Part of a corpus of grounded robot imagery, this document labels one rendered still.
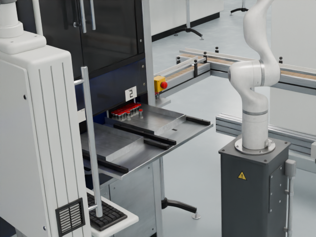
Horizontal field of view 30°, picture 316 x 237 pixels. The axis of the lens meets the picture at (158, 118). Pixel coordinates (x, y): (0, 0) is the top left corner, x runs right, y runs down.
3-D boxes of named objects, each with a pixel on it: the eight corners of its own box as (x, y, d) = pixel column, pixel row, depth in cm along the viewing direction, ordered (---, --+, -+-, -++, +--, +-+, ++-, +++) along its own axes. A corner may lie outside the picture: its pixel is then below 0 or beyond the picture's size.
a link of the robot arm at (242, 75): (271, 114, 267) (272, 63, 258) (230, 117, 267) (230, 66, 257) (265, 105, 278) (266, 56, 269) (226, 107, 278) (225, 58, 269)
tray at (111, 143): (56, 146, 287) (55, 139, 286) (94, 128, 305) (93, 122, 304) (106, 163, 267) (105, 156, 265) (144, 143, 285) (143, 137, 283)
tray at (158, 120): (105, 122, 311) (104, 116, 310) (137, 107, 329) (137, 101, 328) (154, 137, 290) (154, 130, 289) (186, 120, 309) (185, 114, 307)
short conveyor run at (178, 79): (143, 109, 336) (142, 83, 330) (123, 104, 345) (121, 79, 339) (212, 76, 384) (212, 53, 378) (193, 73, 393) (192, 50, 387)
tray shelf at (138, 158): (49, 153, 284) (48, 150, 284) (143, 107, 333) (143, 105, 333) (122, 180, 255) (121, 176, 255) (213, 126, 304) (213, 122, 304)
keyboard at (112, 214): (44, 196, 257) (43, 192, 256) (71, 185, 265) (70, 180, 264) (100, 232, 229) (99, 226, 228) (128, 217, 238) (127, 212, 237)
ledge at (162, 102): (138, 105, 338) (138, 101, 338) (152, 98, 347) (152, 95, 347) (156, 109, 330) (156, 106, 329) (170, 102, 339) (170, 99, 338)
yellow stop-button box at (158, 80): (148, 90, 331) (147, 78, 328) (156, 86, 336) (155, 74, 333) (158, 92, 327) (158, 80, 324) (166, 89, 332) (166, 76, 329)
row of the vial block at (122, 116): (116, 122, 311) (116, 114, 309) (139, 111, 323) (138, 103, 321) (120, 122, 309) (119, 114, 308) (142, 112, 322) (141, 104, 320)
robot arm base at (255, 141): (281, 143, 281) (283, 107, 274) (264, 159, 267) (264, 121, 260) (246, 135, 292) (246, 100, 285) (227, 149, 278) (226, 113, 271)
